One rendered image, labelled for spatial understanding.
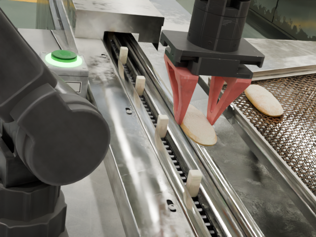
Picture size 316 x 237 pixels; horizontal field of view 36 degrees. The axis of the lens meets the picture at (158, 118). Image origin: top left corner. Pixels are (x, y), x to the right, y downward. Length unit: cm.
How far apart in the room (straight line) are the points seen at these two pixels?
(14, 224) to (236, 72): 27
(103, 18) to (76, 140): 57
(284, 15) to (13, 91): 401
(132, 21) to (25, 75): 61
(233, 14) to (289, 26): 375
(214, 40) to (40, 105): 20
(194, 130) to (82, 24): 49
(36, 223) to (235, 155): 36
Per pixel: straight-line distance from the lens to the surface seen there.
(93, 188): 60
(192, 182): 57
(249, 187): 67
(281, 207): 65
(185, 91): 52
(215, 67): 51
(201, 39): 51
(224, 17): 50
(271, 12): 454
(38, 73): 40
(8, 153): 45
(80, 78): 74
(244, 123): 66
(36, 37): 109
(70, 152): 43
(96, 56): 89
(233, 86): 53
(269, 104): 71
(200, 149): 64
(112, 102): 72
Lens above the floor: 117
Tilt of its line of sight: 26 degrees down
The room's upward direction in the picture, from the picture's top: 10 degrees clockwise
